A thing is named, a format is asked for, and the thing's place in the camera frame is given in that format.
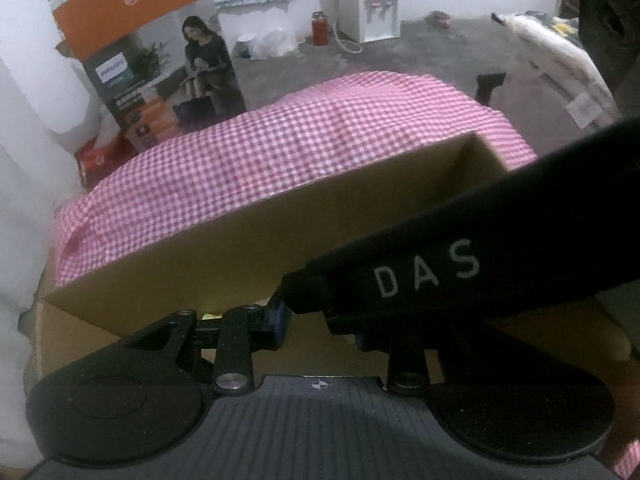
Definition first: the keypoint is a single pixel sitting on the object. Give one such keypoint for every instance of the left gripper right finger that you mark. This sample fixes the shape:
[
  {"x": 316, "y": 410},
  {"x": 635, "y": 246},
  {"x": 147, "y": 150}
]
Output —
[{"x": 407, "y": 371}]

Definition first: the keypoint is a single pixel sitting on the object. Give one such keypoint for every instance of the white plastic bag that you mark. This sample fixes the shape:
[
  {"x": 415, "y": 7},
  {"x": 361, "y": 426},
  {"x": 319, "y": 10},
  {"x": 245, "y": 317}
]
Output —
[{"x": 275, "y": 44}]

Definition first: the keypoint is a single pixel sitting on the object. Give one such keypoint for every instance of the orange philips product box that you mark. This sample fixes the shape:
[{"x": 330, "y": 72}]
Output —
[{"x": 159, "y": 67}]

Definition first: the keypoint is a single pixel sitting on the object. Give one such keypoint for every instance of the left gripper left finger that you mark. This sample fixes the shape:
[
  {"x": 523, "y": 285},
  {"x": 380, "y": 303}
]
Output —
[{"x": 219, "y": 352}]

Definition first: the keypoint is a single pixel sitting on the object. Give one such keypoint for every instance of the white curtain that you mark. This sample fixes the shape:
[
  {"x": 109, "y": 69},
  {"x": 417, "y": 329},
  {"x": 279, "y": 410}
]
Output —
[{"x": 44, "y": 107}]

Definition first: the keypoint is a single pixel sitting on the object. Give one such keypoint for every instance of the red snack bag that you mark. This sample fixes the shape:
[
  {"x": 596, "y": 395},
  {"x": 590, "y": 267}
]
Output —
[{"x": 95, "y": 163}]

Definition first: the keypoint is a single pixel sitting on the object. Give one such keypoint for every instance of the red thermos bottle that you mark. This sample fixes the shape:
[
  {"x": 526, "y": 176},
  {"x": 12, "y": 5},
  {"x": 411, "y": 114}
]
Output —
[{"x": 319, "y": 29}]

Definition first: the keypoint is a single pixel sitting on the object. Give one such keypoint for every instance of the red checkered tablecloth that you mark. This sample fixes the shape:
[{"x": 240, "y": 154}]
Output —
[{"x": 339, "y": 125}]

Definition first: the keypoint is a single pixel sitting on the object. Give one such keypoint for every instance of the white water dispenser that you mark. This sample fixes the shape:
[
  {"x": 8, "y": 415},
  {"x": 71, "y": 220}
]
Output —
[{"x": 364, "y": 20}]

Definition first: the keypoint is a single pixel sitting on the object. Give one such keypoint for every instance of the brown cardboard box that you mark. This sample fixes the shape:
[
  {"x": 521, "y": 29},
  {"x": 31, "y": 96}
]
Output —
[{"x": 242, "y": 257}]

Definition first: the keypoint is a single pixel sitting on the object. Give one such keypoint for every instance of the person's hand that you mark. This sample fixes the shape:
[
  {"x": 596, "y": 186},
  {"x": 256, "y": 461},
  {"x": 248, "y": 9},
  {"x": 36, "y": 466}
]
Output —
[{"x": 621, "y": 449}]

